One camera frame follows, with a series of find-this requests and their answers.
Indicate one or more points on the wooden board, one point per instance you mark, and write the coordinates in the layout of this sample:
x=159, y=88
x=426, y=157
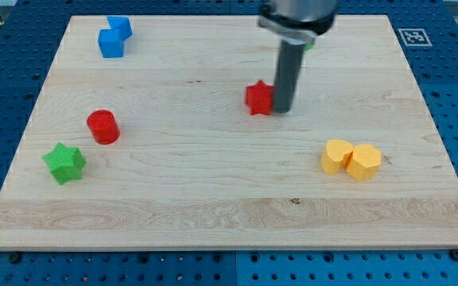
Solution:
x=193, y=170

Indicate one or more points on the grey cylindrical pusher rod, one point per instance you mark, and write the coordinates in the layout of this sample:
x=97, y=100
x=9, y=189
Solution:
x=287, y=71

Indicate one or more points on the blue cube block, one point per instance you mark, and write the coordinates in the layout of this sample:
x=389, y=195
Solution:
x=111, y=43

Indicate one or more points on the red cylinder block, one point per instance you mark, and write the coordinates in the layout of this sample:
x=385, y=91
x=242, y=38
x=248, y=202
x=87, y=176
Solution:
x=103, y=127

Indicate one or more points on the green star block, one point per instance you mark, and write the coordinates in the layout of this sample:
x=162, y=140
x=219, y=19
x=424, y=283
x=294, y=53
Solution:
x=65, y=163

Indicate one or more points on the yellow heart block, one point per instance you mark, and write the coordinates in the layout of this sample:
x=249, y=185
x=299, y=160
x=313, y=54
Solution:
x=336, y=155

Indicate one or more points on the yellow hexagon block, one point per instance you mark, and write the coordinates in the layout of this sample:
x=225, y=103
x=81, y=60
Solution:
x=364, y=163

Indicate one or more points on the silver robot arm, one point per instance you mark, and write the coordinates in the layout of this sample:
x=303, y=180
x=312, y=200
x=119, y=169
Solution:
x=298, y=23

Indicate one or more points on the white fiducial marker tag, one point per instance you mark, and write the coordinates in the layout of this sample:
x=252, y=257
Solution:
x=414, y=37

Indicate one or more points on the red star block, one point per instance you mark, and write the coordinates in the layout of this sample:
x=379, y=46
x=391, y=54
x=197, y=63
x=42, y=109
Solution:
x=259, y=98

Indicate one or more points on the blue angled block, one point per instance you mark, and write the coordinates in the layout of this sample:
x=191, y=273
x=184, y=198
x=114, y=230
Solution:
x=122, y=24

